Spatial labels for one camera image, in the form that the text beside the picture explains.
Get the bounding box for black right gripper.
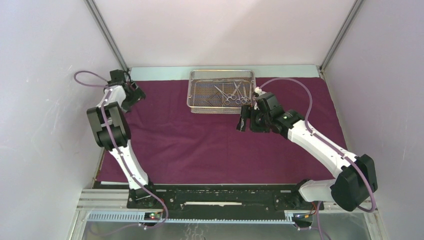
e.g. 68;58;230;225
236;105;271;134

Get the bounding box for maroon surgical wrap cloth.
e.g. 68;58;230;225
125;80;333;184

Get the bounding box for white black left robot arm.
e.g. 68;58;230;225
86;85;158;208

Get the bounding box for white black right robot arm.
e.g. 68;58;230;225
236;105;378;213

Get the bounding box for steel surgical scissors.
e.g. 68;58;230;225
214;85;232;105

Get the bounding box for steel forceps left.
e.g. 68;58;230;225
232;81;242;104

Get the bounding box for steel forceps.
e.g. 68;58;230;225
232;81;242;104
243;86;250;103

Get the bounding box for steel forceps right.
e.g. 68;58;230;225
243;86;250;103

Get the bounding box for steel instrument tray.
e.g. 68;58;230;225
186;69;256;115

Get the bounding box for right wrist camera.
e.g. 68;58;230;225
253;87;285;115

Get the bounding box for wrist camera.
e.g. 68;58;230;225
253;87;285;115
107;69;131;86

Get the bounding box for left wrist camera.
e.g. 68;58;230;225
107;69;131;86

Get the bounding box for left corner aluminium post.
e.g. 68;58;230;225
84;0;130;71

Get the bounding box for corner aluminium post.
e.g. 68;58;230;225
84;0;130;71
319;0;366;73

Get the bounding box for aluminium frame rail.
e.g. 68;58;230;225
76;189;362;213

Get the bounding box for grey cable duct strip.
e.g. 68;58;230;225
86;211;295;224

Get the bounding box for right corner aluminium post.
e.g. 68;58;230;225
319;0;366;73

